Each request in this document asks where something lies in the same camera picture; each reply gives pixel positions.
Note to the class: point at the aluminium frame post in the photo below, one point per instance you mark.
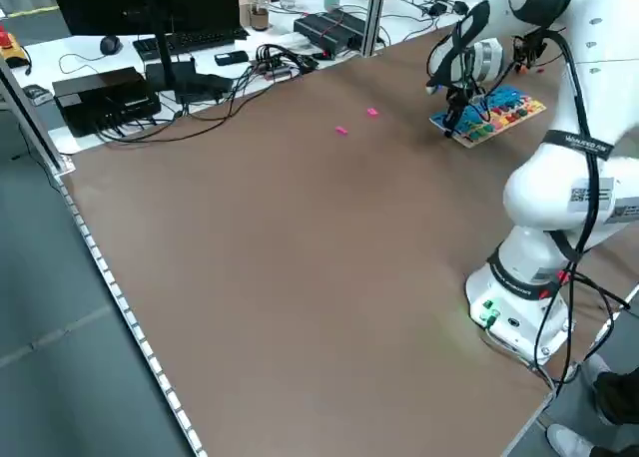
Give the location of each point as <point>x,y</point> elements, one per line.
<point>372,18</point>

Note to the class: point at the black computer monitor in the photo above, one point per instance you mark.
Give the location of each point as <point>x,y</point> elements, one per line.
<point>125,3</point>

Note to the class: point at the black power adapter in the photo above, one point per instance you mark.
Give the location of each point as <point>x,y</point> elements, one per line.
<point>444,9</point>

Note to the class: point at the black computer mouse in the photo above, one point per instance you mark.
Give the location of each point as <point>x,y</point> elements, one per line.
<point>110,44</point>

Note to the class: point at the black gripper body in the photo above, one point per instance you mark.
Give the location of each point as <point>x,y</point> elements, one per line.
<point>469,95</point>
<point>528,47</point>

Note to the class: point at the red emergency stop button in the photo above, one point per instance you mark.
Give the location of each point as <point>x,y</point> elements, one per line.
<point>6,40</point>

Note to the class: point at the black power supply box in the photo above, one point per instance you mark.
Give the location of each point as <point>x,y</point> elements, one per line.
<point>329,30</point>

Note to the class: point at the black computer box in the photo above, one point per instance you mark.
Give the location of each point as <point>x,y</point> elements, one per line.
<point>105,100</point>

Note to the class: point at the black handheld phone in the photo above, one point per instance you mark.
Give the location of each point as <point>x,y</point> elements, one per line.
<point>231,58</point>

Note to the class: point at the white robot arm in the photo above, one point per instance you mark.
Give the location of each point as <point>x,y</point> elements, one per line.
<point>544,197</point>

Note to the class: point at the black keyboard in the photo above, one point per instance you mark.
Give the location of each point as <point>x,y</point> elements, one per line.
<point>199,39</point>

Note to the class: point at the small grey device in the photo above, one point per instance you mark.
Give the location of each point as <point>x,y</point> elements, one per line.
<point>39,94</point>

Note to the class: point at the person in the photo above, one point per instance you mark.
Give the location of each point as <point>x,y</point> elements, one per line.
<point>619,397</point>

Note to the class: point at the brown cup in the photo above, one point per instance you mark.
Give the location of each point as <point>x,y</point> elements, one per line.
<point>259,20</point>

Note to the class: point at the colourful wooden toy board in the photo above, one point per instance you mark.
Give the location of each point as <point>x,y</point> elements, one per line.
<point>519,110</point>

